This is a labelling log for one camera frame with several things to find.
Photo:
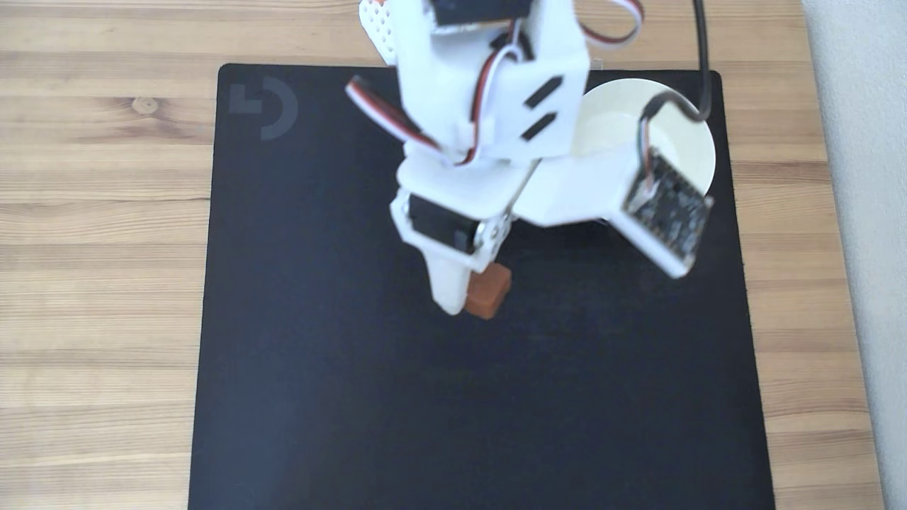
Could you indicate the brown square toy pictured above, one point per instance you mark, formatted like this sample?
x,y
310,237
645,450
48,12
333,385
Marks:
x,y
490,292

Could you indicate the white round plate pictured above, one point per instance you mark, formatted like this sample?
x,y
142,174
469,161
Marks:
x,y
691,138

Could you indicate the black desk mat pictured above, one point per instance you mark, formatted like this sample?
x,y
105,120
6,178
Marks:
x,y
460,397

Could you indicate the camera board on white bracket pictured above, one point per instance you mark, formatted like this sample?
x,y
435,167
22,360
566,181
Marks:
x,y
588,191

